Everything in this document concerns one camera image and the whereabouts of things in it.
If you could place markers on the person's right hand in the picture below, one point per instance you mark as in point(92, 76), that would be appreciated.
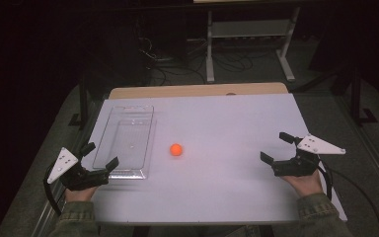
point(304, 184)

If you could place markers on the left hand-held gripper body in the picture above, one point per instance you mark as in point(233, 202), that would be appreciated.
point(79, 177)

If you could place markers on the black metal stand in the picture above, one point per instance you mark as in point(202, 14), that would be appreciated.
point(356, 95)
point(83, 98)

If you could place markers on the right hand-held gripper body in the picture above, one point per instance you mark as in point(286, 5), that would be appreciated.
point(296, 166)

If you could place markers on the wooden table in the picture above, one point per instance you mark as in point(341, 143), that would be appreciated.
point(177, 91)

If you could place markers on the orange ball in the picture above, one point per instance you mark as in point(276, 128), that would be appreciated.
point(176, 149)

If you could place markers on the clear plastic tray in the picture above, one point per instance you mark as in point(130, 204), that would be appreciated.
point(126, 141)

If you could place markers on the white metal stand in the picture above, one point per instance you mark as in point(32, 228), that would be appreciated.
point(250, 29)

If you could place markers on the person's left hand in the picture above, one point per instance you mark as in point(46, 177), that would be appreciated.
point(79, 195)

